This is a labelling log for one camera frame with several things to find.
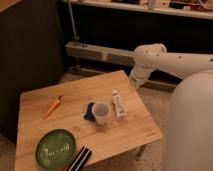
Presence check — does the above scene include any white bottle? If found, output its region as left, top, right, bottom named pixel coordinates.
left=112, top=91, right=126, bottom=119

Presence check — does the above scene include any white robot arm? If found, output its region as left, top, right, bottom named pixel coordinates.
left=129, top=43, right=213, bottom=171

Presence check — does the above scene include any translucent plastic cup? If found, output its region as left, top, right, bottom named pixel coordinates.
left=92, top=102, right=110, bottom=125

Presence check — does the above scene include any wooden table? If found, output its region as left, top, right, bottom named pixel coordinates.
left=15, top=70, right=162, bottom=171

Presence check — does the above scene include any grey metal beam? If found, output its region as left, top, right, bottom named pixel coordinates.
left=65, top=41, right=178, bottom=91

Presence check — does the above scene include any blue cloth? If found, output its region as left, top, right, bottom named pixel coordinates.
left=84, top=102, right=95, bottom=121

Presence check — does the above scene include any metal pole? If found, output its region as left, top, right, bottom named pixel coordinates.
left=68, top=0, right=79, bottom=45

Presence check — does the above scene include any orange toy carrot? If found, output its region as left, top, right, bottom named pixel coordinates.
left=44, top=96, right=63, bottom=119

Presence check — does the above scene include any black white striped object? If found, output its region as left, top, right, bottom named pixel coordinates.
left=67, top=146, right=92, bottom=171

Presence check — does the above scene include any green plate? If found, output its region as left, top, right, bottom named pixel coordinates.
left=35, top=129, right=76, bottom=171

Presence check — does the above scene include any dark cabinet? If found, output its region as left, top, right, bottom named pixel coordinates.
left=0, top=0, right=65, bottom=142

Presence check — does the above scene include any white shelf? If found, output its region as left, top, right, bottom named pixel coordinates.
left=62, top=0, right=213, bottom=20

